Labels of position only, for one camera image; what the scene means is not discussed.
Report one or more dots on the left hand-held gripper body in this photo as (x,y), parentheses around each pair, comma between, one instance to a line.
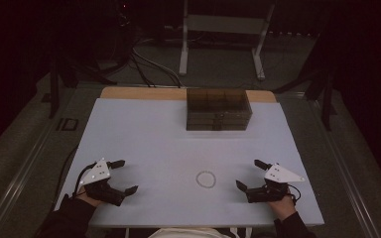
(96,173)

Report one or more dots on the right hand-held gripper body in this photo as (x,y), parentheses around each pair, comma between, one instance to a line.
(279,175)

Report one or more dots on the brown transparent drawer box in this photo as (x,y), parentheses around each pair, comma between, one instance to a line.
(211,99)

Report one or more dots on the person's left hand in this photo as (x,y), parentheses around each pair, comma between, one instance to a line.
(87,197)

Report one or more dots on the person's right hand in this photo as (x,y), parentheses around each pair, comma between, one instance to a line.
(283,208)

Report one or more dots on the white table mat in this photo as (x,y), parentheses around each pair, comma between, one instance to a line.
(165,148)

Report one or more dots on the black tripod stand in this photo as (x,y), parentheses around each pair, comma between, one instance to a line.
(326,99)
(53,89)

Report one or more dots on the white metal stand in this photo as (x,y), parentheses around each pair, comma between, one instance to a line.
(225,23)

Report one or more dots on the metal floor rail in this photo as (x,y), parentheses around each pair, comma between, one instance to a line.
(16,188)
(350,185)

